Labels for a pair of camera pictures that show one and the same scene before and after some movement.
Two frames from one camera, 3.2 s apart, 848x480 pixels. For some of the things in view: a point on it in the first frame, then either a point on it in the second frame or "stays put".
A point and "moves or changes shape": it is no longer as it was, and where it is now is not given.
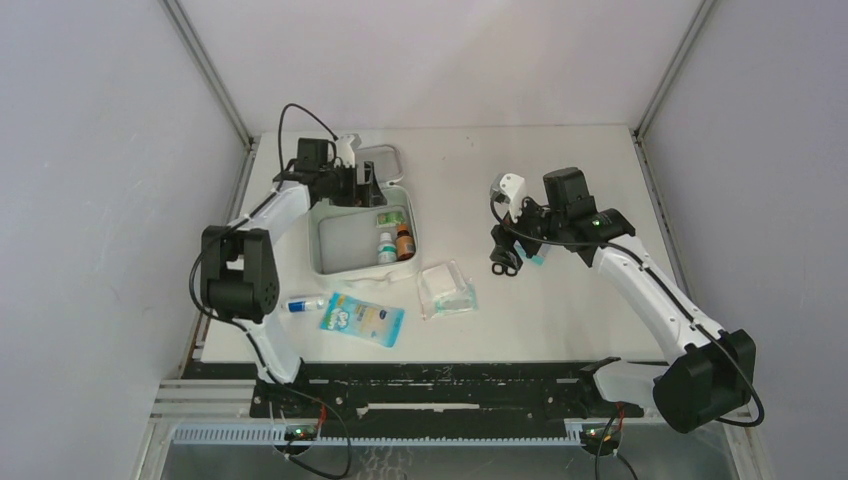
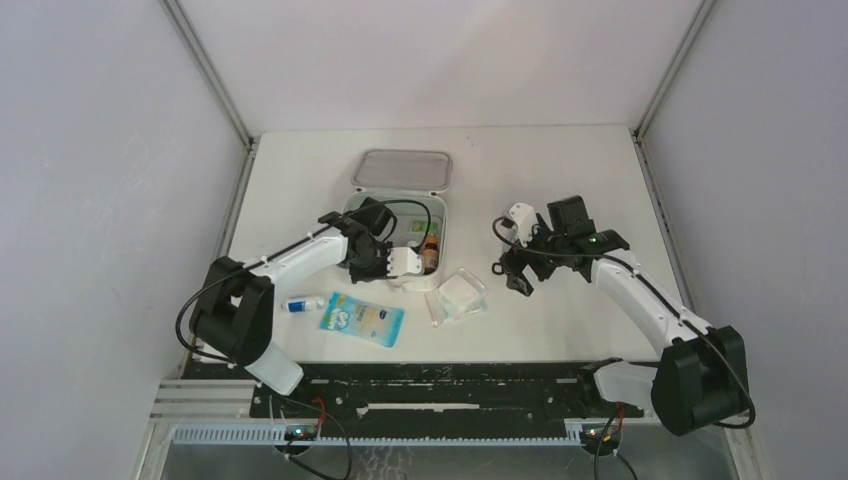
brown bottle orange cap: x=405 y=244 to x=431 y=255
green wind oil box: x=389 y=219 moves or changes shape
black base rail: x=437 y=391 stays put
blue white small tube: x=305 y=305 stays put
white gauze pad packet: x=441 y=279 to x=461 y=294
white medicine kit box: x=343 y=239 moves or changes shape
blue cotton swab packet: x=381 y=324 stays put
